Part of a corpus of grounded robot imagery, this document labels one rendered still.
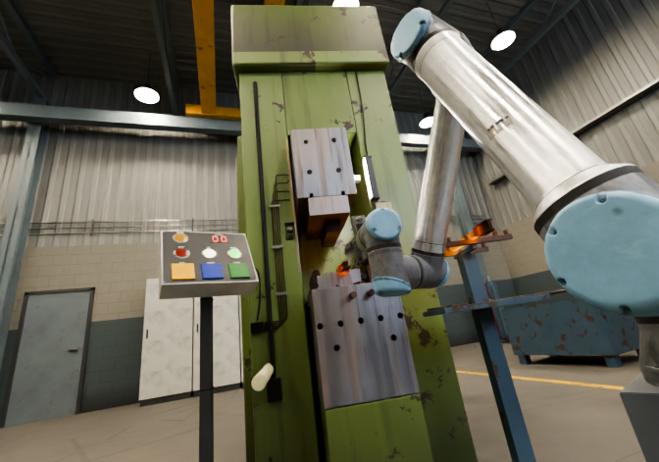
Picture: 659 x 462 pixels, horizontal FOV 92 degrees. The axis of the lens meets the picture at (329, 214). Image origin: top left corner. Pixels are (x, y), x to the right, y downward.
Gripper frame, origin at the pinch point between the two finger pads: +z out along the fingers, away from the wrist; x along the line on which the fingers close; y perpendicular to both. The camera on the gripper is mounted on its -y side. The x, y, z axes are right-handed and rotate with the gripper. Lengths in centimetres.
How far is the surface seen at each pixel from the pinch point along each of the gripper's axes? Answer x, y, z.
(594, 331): 304, 62, 231
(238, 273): -43.8, 0.2, 15.8
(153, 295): -271, -80, 523
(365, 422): -1, 59, 27
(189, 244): -62, -13, 17
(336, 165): 5, -54, 33
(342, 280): -1.0, 4.9, 33.0
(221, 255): -51, -8, 19
